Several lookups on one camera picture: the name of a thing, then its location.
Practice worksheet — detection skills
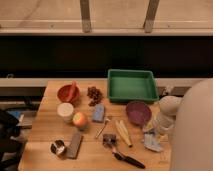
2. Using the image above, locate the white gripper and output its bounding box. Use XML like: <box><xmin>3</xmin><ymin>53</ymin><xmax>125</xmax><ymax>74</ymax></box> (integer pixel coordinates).
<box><xmin>152</xmin><ymin>112</ymin><xmax>175</xmax><ymax>135</ymax></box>

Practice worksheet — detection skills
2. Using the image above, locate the light blue towel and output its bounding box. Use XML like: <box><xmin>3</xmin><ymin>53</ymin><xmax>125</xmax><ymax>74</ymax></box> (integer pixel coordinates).
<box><xmin>144</xmin><ymin>129</ymin><xmax>163</xmax><ymax>152</ymax></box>

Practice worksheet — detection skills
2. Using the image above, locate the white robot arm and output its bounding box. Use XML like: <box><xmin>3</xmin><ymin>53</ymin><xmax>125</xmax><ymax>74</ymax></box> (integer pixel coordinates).
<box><xmin>153</xmin><ymin>78</ymin><xmax>213</xmax><ymax>171</ymax></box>

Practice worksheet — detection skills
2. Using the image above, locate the purple bowl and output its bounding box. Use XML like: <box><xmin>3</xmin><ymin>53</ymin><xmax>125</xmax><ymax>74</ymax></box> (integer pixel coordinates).
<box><xmin>126</xmin><ymin>101</ymin><xmax>152</xmax><ymax>127</ymax></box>

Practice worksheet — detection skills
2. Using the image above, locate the green plastic tray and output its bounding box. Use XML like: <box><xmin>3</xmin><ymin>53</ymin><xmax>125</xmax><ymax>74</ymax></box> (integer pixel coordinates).
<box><xmin>107</xmin><ymin>69</ymin><xmax>159</xmax><ymax>103</ymax></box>

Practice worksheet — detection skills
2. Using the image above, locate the small wooden spoon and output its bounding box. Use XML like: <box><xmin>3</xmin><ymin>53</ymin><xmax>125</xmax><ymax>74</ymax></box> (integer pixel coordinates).
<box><xmin>94</xmin><ymin>117</ymin><xmax>111</xmax><ymax>139</ymax></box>

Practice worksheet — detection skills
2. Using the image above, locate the blue sponge block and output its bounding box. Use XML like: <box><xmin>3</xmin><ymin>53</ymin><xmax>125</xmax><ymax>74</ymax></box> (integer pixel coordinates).
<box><xmin>92</xmin><ymin>104</ymin><xmax>105</xmax><ymax>123</ymax></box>

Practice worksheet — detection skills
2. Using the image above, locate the dark grape bunch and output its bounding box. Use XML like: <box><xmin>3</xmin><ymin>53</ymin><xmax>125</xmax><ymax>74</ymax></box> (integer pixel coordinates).
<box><xmin>87</xmin><ymin>86</ymin><xmax>103</xmax><ymax>106</ymax></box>

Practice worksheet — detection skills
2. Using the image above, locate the red yellow apple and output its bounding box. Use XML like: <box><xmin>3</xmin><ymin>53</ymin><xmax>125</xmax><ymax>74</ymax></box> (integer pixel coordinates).
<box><xmin>73</xmin><ymin>112</ymin><xmax>88</xmax><ymax>129</ymax></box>

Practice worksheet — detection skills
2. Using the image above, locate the red pepper in bowl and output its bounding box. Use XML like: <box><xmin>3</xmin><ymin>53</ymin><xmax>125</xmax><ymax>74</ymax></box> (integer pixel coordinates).
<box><xmin>68</xmin><ymin>81</ymin><xmax>77</xmax><ymax>101</ymax></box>

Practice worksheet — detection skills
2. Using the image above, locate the grey sharpening block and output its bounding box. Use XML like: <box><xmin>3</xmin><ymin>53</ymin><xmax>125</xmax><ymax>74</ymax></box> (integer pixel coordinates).
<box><xmin>66</xmin><ymin>132</ymin><xmax>83</xmax><ymax>159</ymax></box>

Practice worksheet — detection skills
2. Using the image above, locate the orange bowl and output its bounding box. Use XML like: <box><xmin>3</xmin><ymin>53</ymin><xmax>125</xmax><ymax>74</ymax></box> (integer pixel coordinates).
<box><xmin>57</xmin><ymin>85</ymin><xmax>80</xmax><ymax>103</ymax></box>

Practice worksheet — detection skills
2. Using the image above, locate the white cylindrical cup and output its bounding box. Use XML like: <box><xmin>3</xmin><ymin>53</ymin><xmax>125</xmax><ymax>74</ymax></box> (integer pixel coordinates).
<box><xmin>57</xmin><ymin>103</ymin><xmax>74</xmax><ymax>122</ymax></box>

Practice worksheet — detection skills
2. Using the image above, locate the metal measuring cup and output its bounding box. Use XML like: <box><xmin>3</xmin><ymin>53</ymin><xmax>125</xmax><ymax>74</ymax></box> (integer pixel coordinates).
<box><xmin>50</xmin><ymin>140</ymin><xmax>66</xmax><ymax>156</ymax></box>

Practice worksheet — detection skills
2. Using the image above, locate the black chair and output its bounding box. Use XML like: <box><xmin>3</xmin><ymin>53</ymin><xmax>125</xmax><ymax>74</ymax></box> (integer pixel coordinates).
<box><xmin>0</xmin><ymin>109</ymin><xmax>23</xmax><ymax>171</ymax></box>

